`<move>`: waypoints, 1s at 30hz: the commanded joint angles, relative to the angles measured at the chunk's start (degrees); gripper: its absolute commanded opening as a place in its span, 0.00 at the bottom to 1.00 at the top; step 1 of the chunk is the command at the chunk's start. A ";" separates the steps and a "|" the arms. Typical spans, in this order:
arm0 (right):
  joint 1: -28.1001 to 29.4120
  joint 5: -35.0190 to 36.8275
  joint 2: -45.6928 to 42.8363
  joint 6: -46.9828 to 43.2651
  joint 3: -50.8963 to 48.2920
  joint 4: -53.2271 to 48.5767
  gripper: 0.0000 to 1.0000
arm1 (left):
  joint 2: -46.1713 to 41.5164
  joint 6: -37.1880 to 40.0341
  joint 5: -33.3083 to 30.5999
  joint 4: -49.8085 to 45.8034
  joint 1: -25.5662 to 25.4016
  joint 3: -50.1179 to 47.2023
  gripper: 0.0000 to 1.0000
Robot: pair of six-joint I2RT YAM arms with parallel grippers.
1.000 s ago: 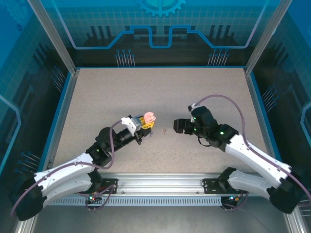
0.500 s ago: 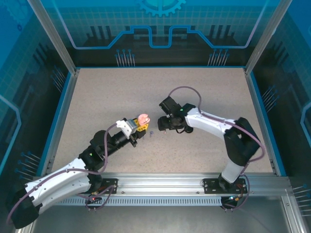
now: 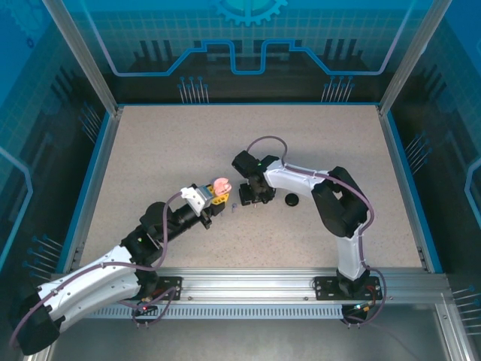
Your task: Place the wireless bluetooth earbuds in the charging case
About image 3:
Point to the black earbud charging case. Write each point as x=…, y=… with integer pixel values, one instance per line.
x=291, y=200

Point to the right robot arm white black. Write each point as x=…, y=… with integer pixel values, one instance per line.
x=289, y=176

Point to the pink earbud charging case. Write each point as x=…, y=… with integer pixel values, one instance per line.
x=221, y=185

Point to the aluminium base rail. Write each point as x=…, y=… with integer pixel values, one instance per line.
x=248, y=282

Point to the aluminium frame post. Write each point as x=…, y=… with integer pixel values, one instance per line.
x=86, y=56
x=406, y=56

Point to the aluminium table side rail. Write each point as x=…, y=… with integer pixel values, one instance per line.
x=394, y=150
x=104, y=150

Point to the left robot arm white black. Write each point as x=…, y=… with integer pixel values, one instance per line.
x=94, y=270

